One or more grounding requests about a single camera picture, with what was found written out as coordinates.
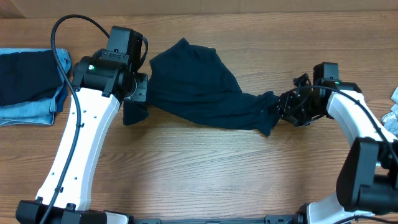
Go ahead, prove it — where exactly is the dark navy t-shirt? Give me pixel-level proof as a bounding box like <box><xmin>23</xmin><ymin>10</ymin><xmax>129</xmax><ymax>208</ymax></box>
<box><xmin>123</xmin><ymin>39</ymin><xmax>280</xmax><ymax>136</ymax></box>

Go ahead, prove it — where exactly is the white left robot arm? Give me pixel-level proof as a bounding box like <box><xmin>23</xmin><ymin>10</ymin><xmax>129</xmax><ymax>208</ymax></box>
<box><xmin>16</xmin><ymin>26</ymin><xmax>148</xmax><ymax>223</ymax></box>

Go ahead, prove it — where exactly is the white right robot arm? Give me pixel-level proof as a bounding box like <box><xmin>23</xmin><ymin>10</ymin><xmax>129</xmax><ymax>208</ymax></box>
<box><xmin>265</xmin><ymin>62</ymin><xmax>397</xmax><ymax>224</ymax></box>

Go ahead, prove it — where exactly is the grey white crumpled cloth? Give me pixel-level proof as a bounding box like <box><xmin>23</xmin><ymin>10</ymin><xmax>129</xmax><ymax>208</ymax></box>
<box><xmin>381</xmin><ymin>88</ymin><xmax>398</xmax><ymax>136</ymax></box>

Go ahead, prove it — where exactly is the folded dark navy garment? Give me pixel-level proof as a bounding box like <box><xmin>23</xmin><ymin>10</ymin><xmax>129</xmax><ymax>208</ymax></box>
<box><xmin>1</xmin><ymin>50</ymin><xmax>63</xmax><ymax>106</ymax></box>

